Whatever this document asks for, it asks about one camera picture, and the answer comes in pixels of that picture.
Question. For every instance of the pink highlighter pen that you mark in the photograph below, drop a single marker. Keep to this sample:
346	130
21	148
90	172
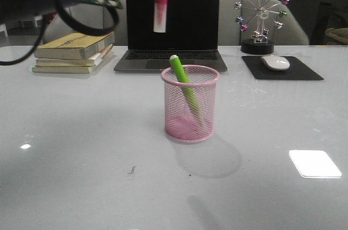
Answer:
160	13

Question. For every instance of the green highlighter pen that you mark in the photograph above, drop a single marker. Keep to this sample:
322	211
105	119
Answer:
180	72

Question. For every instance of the pink mesh pen holder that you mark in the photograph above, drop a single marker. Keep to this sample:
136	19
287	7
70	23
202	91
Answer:
180	124

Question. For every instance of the left grey armchair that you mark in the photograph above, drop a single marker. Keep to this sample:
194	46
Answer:
89	15

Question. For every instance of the grey armchair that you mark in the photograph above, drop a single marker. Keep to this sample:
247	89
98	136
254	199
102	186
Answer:
229	34
89	15

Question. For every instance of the top yellow book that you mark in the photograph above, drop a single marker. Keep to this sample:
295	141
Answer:
74	46

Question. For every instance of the bottom book in stack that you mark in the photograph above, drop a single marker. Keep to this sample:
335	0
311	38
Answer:
61	69

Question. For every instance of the book in stack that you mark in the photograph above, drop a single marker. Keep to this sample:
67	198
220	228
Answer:
61	69
91	61

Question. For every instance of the middle book in stack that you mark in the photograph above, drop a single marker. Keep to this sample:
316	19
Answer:
91	61

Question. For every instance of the grey open laptop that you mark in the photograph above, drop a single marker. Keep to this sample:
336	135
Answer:
191	34

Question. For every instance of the ferris wheel desk toy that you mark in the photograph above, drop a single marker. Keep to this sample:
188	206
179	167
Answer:
258	23

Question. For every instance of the right grey armchair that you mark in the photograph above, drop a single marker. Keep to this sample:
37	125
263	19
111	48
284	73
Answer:
229	34

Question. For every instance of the white computer mouse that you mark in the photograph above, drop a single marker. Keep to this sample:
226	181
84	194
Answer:
275	63

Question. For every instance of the black mouse pad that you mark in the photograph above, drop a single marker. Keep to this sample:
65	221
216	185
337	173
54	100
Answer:
296	71

